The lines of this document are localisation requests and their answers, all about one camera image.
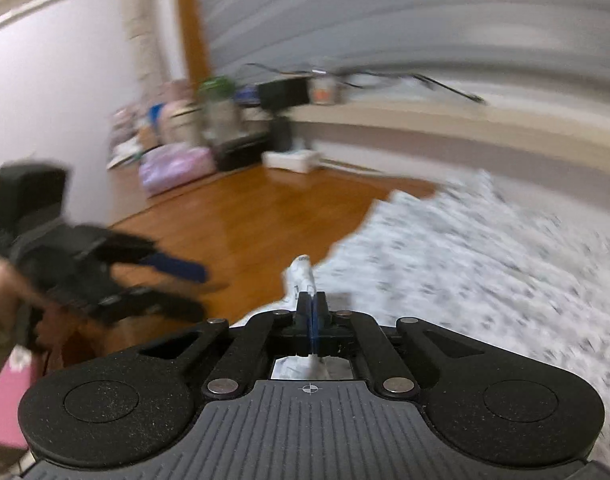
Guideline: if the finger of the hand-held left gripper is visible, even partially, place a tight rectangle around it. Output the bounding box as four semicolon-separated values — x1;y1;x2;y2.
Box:
112;247;209;286
92;285;207;328

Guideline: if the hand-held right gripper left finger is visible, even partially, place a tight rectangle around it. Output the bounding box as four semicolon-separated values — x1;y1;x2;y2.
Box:
135;291;314;401

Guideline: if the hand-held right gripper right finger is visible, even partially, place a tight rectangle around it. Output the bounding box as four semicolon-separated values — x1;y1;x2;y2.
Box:
313;291;490;401

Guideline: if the white checker print garment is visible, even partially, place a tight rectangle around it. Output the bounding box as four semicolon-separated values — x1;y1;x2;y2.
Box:
230;170;610;461

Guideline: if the person's left hand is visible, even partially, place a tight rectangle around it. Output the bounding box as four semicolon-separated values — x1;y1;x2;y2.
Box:
0;260;33;341

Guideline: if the pink purple pouch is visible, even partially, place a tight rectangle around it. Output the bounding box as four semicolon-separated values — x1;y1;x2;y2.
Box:
138;142;217;196

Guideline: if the blurred clutter pile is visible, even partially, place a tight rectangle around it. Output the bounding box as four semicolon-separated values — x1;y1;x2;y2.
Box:
108;80;198;168

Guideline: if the white power strip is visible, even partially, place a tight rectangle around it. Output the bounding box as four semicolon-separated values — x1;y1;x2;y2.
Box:
262;149;322;173

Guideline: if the green-topped clear container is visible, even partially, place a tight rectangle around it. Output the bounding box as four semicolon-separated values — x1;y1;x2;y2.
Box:
197;76;236;143

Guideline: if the pink mat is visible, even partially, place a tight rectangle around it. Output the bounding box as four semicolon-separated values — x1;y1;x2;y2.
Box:
0;357;38;450

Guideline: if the black box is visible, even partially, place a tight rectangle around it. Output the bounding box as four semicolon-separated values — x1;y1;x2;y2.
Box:
257;79;311;111

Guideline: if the small glass jar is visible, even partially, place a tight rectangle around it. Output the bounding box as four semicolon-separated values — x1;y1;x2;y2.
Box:
309;74;342;106

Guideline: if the beige window sill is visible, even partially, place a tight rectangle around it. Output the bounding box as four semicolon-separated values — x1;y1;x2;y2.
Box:
285;95;610;158

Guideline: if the white window blind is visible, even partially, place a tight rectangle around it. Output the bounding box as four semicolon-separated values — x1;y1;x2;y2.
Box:
195;0;610;91

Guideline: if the white cable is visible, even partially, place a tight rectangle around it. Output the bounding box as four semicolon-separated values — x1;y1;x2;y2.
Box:
319;157;386;177

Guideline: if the wooden window frame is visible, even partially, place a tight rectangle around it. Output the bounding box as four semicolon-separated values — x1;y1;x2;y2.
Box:
172;0;216;86

